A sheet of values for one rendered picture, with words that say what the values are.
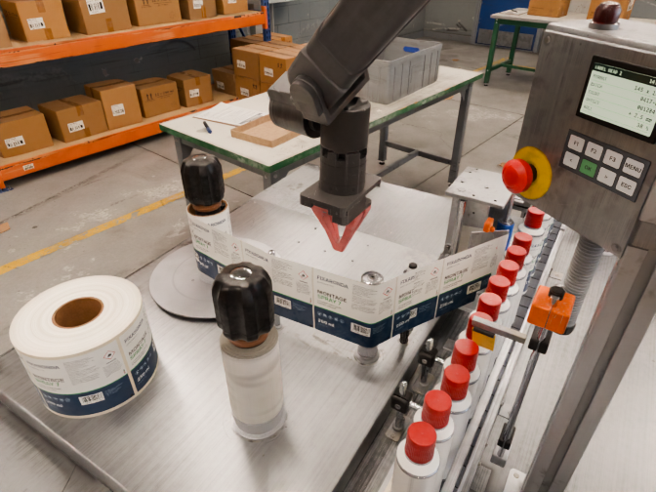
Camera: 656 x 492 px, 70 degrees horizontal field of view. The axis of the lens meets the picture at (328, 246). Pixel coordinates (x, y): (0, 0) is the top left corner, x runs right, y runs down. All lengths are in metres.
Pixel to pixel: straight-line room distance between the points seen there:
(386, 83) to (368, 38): 2.12
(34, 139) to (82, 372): 3.46
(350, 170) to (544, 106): 0.22
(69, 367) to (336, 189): 0.50
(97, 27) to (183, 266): 3.25
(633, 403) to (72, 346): 0.97
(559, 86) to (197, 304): 0.79
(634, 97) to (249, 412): 0.62
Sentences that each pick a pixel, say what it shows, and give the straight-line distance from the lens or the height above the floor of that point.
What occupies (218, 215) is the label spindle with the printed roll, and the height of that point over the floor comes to 1.06.
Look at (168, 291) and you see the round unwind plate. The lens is 1.10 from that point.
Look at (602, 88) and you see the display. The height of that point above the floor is 1.43.
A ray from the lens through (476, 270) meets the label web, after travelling 0.96.
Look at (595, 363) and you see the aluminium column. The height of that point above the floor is 1.16.
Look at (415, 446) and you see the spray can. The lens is 0.57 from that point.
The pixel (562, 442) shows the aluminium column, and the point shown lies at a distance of 0.72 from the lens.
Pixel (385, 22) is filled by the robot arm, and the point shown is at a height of 1.49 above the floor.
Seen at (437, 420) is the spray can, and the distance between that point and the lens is 0.61.
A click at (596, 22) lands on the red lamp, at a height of 1.48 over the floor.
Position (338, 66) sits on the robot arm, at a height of 1.45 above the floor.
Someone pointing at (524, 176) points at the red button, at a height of 1.33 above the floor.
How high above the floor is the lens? 1.55
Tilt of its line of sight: 34 degrees down
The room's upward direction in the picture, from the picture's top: straight up
